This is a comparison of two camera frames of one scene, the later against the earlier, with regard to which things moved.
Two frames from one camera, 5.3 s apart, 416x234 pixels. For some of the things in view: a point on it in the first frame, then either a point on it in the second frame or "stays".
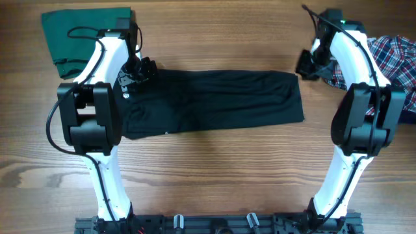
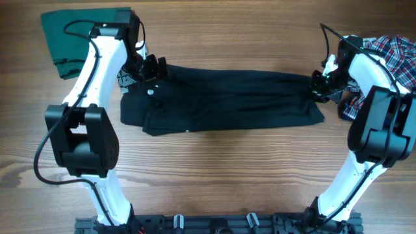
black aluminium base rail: [270, 223] stays
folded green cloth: [73, 34] stays
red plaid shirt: [395, 57] stays
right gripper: [305, 67] to [321, 84]
